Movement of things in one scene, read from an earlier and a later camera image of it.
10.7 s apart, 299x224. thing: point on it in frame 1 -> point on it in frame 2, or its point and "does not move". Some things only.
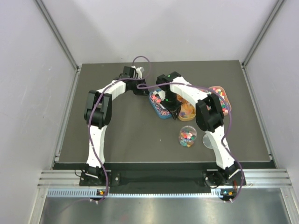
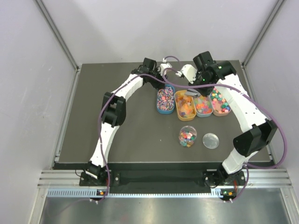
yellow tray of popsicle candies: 188,111 does not move
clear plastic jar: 187,136 does not move
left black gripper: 139,89 -> 160,82
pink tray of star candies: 225,104 does not move
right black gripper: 174,109 -> 205,93
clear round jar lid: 207,142 does not move
